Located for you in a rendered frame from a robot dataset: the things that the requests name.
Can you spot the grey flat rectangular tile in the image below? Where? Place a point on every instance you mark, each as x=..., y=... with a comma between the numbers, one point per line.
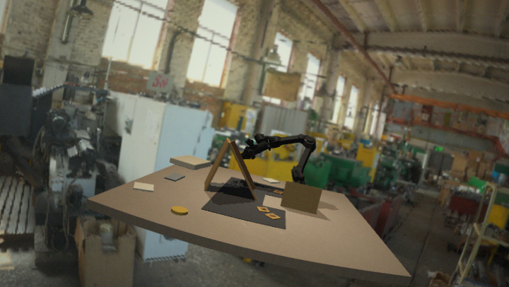
x=174, y=177

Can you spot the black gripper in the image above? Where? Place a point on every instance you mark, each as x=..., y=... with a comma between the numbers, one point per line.
x=250, y=153

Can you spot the yellow flat round disc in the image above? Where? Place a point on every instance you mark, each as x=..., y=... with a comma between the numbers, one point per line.
x=179, y=210

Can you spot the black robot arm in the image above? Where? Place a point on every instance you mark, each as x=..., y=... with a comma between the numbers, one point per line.
x=268, y=142

